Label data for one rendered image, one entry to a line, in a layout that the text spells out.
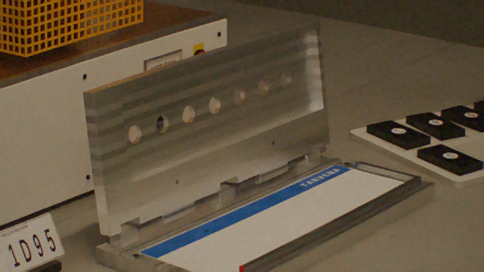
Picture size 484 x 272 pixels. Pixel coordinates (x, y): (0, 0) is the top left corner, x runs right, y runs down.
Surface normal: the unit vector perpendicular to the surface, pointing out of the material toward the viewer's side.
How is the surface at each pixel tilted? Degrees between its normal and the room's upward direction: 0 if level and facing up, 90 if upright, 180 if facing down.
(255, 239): 0
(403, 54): 0
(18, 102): 90
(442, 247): 0
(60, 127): 90
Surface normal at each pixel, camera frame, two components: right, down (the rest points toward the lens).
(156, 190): 0.77, 0.08
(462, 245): 0.00, -0.95
